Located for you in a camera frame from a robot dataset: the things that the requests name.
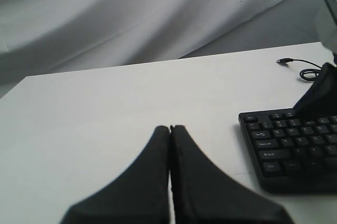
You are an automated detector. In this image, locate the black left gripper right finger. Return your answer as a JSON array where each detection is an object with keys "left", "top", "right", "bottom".
[{"left": 170, "top": 125, "right": 293, "bottom": 223}]

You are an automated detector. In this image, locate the black keyboard USB cable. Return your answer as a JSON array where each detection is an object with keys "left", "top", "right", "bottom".
[{"left": 276, "top": 57, "right": 323, "bottom": 83}]

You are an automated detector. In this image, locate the grey backdrop cloth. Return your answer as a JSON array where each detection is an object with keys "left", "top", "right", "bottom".
[{"left": 0, "top": 0, "right": 337, "bottom": 87}]

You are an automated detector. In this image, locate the black Acer keyboard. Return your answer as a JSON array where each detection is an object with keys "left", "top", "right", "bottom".
[{"left": 238, "top": 109, "right": 336, "bottom": 194}]

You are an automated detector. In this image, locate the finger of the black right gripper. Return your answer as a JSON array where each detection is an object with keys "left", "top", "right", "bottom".
[{"left": 293, "top": 63, "right": 336, "bottom": 120}]

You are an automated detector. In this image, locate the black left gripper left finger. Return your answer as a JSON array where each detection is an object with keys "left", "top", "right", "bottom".
[{"left": 62, "top": 126, "right": 169, "bottom": 223}]

